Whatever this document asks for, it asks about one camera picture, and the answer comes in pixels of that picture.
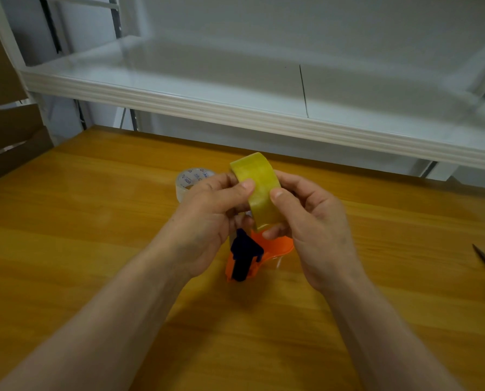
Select person's right forearm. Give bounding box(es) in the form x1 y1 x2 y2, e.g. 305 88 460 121
322 274 465 391

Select yellow tape roll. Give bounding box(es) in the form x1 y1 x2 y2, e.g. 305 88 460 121
229 152 286 232

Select person's left forearm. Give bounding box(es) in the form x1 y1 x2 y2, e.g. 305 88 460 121
0 250 193 391

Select orange and blue tape dispenser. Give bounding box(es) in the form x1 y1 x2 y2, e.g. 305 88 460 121
225 228 295 283

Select person's left hand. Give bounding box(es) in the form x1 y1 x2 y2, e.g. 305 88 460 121
146 173 256 280

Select person's right hand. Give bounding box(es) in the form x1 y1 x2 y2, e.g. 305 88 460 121
261 171 367 294

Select white metal shelf rack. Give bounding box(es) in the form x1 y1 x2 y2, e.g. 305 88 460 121
0 0 485 182

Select clear tape roll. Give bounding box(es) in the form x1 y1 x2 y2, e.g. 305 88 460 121
175 168 216 203

